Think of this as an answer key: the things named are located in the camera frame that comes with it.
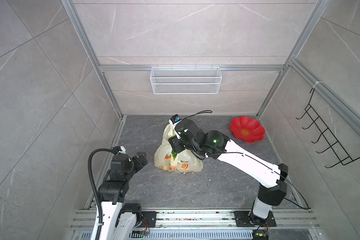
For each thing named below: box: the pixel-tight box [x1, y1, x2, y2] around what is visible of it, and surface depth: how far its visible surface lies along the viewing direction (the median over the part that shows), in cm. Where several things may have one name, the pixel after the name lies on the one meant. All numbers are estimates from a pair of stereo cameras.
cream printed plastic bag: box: [154, 123, 204, 173], surface depth 78 cm
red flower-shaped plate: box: [229, 116, 266, 143], surface depth 113 cm
